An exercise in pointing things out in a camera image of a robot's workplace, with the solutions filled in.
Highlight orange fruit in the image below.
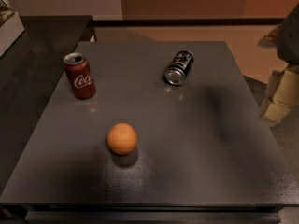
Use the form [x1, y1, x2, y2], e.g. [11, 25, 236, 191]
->
[107, 123, 137, 156]

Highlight dark side counter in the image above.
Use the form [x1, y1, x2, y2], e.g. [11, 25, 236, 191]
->
[0, 15, 92, 193]

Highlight red coca-cola can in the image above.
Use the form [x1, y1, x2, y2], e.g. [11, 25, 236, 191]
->
[64, 52, 96, 99]

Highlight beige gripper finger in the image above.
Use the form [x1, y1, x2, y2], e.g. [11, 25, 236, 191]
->
[261, 64, 299, 123]

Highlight blue pepsi can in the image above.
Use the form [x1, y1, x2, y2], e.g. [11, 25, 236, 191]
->
[164, 50, 194, 86]

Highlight white box on counter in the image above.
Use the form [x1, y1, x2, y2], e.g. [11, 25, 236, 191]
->
[0, 0, 24, 57]

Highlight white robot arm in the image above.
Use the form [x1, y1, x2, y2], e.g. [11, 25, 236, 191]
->
[260, 4, 299, 123]

